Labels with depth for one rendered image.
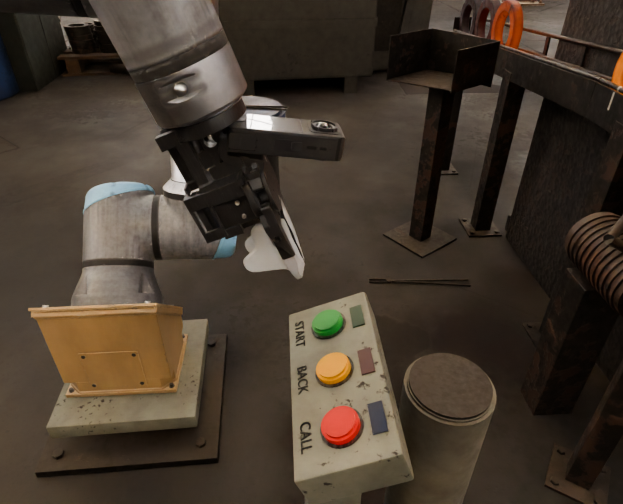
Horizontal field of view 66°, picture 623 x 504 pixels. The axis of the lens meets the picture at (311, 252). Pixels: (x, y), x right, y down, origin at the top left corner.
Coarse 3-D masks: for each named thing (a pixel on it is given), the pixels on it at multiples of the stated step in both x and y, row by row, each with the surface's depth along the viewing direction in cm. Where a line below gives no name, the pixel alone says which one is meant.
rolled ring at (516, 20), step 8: (512, 0) 162; (504, 8) 165; (512, 8) 159; (520, 8) 159; (496, 16) 171; (504, 16) 169; (512, 16) 159; (520, 16) 158; (496, 24) 172; (512, 24) 159; (520, 24) 158; (496, 32) 173; (512, 32) 159; (520, 32) 159; (512, 40) 161
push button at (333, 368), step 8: (336, 352) 56; (320, 360) 56; (328, 360) 55; (336, 360) 55; (344, 360) 54; (320, 368) 55; (328, 368) 54; (336, 368) 54; (344, 368) 54; (320, 376) 54; (328, 376) 54; (336, 376) 53; (344, 376) 54
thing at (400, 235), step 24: (408, 48) 159; (432, 48) 165; (456, 48) 158; (480, 48) 141; (408, 72) 164; (432, 72) 165; (456, 72) 139; (480, 72) 146; (432, 96) 156; (432, 120) 159; (432, 144) 163; (432, 168) 167; (432, 192) 174; (432, 216) 181; (408, 240) 185; (432, 240) 185
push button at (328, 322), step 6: (324, 312) 62; (330, 312) 62; (336, 312) 61; (318, 318) 61; (324, 318) 61; (330, 318) 61; (336, 318) 60; (342, 318) 61; (312, 324) 61; (318, 324) 61; (324, 324) 60; (330, 324) 60; (336, 324) 60; (342, 324) 60; (318, 330) 60; (324, 330) 60; (330, 330) 59; (336, 330) 60
